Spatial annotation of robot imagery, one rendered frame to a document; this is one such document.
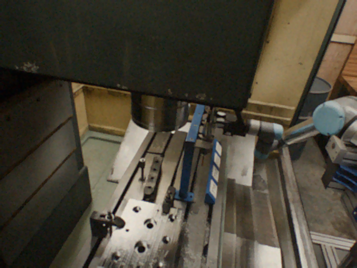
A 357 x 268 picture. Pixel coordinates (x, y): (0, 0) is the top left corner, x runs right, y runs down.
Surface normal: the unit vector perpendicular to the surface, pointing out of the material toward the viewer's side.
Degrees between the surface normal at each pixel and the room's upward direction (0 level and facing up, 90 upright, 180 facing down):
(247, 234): 7
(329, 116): 89
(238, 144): 24
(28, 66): 90
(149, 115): 90
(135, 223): 0
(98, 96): 90
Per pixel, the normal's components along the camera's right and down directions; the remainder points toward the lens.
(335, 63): -0.20, 0.54
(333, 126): -0.90, 0.16
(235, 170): 0.00, -0.54
